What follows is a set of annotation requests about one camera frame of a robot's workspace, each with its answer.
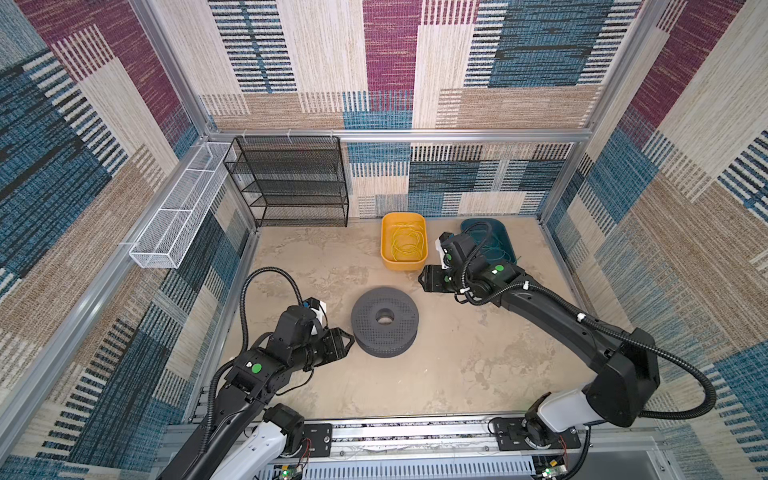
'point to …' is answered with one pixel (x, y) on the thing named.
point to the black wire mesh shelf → (291, 181)
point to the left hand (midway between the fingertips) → (349, 338)
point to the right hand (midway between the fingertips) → (430, 283)
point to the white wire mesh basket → (167, 239)
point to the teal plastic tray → (492, 238)
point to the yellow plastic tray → (403, 262)
